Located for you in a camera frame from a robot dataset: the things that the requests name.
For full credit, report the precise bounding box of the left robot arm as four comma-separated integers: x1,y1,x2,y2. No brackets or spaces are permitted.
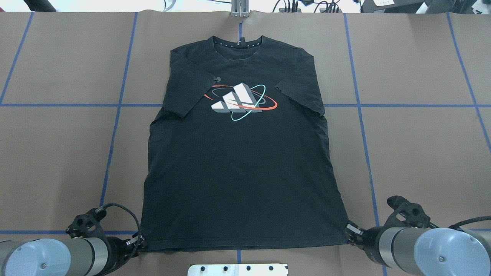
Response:
1,235,146,276

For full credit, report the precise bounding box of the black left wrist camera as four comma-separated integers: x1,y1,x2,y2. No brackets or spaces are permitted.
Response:
65,207,107,239

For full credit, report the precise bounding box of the grey aluminium frame post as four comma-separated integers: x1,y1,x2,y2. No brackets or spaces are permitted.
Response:
230,0,250,18

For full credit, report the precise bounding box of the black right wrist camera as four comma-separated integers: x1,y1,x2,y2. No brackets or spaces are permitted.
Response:
384,195,431,229

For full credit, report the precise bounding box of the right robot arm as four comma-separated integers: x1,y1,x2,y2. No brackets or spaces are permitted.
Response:
344,222,490,276

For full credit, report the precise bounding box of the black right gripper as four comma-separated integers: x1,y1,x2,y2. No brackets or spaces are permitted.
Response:
344,222,380,261

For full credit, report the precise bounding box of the black graphic t-shirt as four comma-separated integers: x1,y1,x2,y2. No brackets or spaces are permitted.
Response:
141,36,348,251

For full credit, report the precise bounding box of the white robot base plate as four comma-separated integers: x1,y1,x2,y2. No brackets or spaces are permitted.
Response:
187,263,289,276

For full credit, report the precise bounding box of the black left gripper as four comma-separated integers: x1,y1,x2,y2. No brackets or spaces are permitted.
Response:
106,235,148,269

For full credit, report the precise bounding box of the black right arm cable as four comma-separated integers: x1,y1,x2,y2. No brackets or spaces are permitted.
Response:
428,215,491,231

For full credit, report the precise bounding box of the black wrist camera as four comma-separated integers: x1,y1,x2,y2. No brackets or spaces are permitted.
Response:
65,207,107,239
384,195,431,229

